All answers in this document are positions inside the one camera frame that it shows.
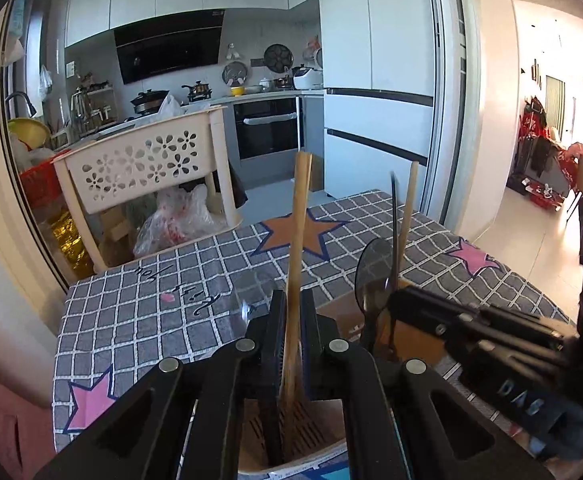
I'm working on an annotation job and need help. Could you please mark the black wok with lid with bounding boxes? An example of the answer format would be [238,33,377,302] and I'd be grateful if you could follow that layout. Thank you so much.
[131,90,170,114]

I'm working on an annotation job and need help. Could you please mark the yellow basin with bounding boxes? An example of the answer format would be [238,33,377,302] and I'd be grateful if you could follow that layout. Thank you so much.
[7,117,52,148]

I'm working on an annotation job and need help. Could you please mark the kitchen faucet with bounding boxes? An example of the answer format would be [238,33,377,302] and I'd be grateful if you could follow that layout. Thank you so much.
[5,92,37,118]

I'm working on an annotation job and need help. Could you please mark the gold foil package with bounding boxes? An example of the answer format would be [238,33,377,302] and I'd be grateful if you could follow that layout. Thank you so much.
[51,210,94,273]

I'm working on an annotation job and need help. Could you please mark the white plastic utensil holder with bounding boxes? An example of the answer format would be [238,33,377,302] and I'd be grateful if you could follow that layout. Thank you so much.
[236,280,452,480]

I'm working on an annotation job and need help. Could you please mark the black range hood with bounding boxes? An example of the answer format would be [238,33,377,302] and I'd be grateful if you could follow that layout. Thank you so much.
[114,9,224,86]

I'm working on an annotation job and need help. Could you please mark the small cooking pot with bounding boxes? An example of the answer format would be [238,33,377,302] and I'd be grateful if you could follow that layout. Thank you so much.
[184,81,213,101]

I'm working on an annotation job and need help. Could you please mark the black built-in oven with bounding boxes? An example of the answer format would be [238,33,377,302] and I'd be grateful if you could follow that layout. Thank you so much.
[232,97,302,161]

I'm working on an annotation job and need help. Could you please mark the grey checked tablecloth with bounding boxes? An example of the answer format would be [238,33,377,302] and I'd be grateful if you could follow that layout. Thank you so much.
[54,190,572,453]

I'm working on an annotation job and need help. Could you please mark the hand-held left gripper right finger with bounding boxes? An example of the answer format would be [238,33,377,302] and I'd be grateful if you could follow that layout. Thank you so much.
[300,289,555,480]

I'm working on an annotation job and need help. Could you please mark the plain wooden chopstick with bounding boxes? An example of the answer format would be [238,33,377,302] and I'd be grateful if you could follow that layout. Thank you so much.
[278,151,313,413]
[400,161,419,266]

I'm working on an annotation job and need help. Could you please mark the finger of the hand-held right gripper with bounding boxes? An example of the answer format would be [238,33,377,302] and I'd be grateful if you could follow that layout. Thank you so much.
[389,287,578,347]
[446,335,572,377]

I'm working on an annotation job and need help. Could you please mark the white rice cooker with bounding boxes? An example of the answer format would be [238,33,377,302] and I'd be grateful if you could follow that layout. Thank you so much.
[293,65,325,91]

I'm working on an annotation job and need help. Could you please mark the round black pan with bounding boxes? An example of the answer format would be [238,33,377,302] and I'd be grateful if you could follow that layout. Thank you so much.
[264,43,293,72]

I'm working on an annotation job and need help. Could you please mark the white refrigerator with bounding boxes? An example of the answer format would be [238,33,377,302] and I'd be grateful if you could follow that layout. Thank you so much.
[316,0,452,211]

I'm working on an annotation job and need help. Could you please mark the white plastic bag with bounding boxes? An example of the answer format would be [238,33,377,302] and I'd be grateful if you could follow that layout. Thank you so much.
[158,94,186,117]

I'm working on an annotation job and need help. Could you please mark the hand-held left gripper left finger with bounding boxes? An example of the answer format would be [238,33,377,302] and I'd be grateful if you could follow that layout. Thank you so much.
[36,290,288,480]

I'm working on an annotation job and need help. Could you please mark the clear plastic bag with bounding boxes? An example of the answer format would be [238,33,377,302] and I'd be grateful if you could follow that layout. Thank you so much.
[134,185,227,261]

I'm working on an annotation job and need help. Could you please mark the beige flower-cutout storage cart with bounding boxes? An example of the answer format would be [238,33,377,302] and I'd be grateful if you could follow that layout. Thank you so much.
[51,105,244,271]

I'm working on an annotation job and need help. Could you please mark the red plastic basket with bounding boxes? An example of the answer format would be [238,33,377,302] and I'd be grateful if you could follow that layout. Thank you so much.
[18,152,69,211]

